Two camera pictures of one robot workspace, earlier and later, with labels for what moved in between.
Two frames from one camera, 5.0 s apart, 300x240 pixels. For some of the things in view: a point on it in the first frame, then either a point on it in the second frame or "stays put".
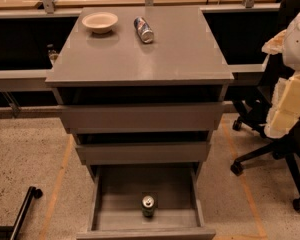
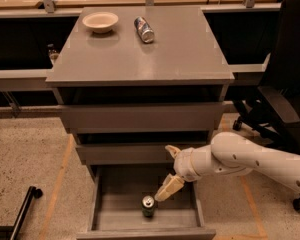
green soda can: x=148 y=206 stays put
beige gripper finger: x=274 y=45 to x=187 y=162
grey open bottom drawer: x=116 y=203 stays put
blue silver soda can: x=143 y=29 stays put
